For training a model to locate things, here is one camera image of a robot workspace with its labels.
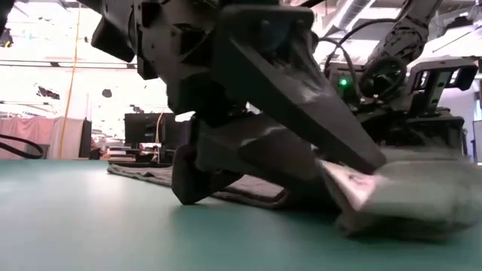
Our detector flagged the grey towel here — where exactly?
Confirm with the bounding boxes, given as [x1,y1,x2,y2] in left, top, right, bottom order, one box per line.
[107,146,482,242]

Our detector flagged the green table mat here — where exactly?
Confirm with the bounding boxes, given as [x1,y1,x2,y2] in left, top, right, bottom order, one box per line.
[0,160,482,271]

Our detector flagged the pink curtain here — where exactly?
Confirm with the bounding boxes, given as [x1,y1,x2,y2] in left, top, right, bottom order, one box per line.
[0,116,86,160]

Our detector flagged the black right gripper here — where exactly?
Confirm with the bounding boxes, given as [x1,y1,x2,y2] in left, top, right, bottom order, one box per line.
[357,58,479,148]

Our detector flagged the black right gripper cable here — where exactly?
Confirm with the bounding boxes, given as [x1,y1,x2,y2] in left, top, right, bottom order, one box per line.
[323,17,400,99]

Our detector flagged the black hose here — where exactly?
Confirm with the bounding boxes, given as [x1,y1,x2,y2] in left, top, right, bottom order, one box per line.
[0,133,44,160]

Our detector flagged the yellow cable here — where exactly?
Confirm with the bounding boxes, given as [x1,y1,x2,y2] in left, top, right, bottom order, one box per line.
[58,3,82,159]

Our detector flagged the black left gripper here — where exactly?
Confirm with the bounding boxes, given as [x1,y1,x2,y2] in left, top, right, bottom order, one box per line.
[90,0,264,117]

